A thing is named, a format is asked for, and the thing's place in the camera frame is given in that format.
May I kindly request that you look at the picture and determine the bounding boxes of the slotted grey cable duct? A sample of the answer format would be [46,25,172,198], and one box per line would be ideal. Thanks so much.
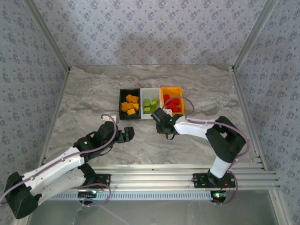
[46,190,235,201]

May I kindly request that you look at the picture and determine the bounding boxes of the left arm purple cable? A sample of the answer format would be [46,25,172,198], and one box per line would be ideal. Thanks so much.
[0,114,118,208]

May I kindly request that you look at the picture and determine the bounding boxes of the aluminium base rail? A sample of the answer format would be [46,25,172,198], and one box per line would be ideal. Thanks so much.
[25,163,281,191]

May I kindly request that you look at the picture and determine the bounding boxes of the white plastic bin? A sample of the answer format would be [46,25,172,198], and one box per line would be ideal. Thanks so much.
[140,87,163,120]

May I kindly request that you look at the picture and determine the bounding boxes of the left controller circuit board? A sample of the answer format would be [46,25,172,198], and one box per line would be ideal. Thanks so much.
[78,190,98,199]

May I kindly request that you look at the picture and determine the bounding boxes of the yellow plastic bin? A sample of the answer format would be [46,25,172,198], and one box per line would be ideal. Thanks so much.
[160,86,186,116]

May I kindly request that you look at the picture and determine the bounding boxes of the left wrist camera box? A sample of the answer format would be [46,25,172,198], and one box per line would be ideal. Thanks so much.
[100,113,118,122]

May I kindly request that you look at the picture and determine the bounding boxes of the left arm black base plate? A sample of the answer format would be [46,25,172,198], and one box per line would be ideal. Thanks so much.
[92,173,111,189]

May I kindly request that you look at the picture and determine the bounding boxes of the red wire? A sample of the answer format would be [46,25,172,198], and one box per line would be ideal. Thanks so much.
[221,181,232,195]
[96,176,110,191]

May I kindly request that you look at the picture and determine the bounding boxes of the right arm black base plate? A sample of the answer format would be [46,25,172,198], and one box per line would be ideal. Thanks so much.
[192,172,236,189]

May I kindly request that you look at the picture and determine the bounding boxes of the aluminium table side rail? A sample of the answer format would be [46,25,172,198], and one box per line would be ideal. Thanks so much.
[231,67,269,171]
[38,67,72,167]

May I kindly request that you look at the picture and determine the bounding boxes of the right controller circuit board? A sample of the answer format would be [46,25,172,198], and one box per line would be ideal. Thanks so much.
[210,191,227,203]

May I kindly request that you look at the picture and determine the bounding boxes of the black plastic bin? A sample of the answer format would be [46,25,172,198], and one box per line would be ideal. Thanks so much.
[119,88,142,120]

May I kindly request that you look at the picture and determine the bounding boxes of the thin white wire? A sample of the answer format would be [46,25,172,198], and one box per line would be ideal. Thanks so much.
[75,205,128,225]

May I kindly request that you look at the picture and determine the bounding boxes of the aluminium frame post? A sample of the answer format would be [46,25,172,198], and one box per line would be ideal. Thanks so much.
[233,0,280,70]
[23,0,71,71]

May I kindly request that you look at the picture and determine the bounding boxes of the controller circuit board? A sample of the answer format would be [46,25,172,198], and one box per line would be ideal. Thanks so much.
[210,191,227,203]
[78,190,98,199]

